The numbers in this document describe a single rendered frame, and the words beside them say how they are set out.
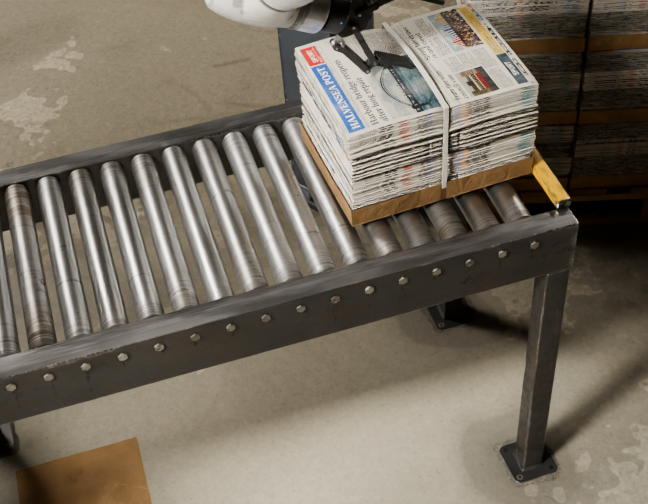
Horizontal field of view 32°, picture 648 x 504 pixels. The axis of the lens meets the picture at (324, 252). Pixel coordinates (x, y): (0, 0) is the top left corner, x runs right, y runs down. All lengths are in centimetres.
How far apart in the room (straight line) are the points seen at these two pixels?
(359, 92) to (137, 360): 62
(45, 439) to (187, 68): 154
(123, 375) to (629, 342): 146
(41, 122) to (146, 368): 190
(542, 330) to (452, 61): 59
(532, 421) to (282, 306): 80
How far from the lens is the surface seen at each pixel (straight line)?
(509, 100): 207
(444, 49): 214
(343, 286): 201
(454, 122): 204
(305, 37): 298
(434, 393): 285
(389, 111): 200
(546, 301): 226
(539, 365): 242
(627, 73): 295
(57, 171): 234
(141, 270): 209
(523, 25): 282
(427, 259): 205
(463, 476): 272
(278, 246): 209
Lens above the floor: 228
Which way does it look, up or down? 46 degrees down
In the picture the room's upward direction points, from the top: 5 degrees counter-clockwise
